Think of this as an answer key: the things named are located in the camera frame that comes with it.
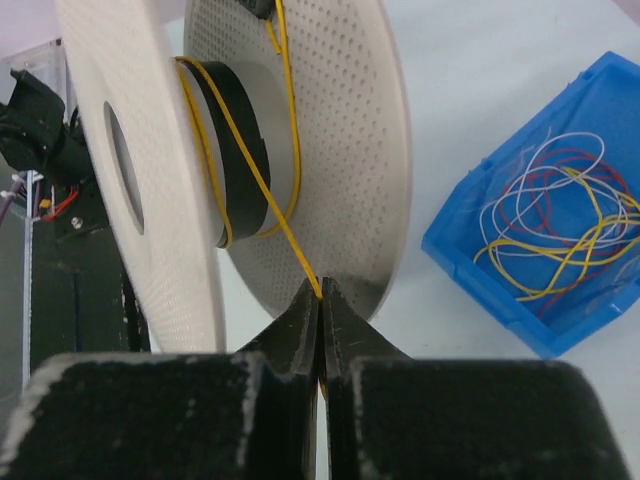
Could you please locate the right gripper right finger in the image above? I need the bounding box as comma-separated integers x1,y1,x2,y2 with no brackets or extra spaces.
320,278,630,479

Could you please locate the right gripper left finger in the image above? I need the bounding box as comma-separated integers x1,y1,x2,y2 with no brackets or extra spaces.
1,283,319,479

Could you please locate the orange cable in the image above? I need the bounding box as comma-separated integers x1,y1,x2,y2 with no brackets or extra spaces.
174,0,331,401

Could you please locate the grey cable spool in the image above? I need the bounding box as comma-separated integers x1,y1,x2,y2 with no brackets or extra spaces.
56,1,412,352

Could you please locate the blue plastic bin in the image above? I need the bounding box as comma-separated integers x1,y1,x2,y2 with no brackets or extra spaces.
422,52,639,358

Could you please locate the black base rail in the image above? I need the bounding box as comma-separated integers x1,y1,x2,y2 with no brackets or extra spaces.
1,217,150,405

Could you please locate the red cable in bin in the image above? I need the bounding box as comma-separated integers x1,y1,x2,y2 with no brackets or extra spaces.
492,147,634,321

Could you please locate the yellow cable in bin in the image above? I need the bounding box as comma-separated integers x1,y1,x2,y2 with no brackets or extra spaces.
472,167,640,304

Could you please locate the white cable in bin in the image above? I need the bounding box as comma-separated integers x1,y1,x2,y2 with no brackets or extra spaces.
478,130,640,254

